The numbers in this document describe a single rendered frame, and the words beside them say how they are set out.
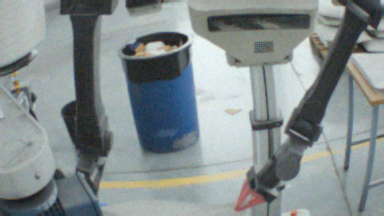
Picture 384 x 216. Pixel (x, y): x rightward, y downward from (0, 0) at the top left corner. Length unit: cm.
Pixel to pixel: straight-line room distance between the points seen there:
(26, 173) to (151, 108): 271
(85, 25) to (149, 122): 260
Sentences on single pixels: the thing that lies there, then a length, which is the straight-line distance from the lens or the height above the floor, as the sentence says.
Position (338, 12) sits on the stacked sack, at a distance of 441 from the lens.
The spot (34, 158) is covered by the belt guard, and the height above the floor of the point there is 142.
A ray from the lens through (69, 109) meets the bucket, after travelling 388.
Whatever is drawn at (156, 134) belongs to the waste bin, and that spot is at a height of 14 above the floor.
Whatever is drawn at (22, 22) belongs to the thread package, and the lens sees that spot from 76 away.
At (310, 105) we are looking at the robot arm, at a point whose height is 127.
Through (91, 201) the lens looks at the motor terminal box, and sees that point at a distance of 78.
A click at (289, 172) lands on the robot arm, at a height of 116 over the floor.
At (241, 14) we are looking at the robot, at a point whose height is 136.
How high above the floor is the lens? 173
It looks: 26 degrees down
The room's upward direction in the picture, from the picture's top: 8 degrees counter-clockwise
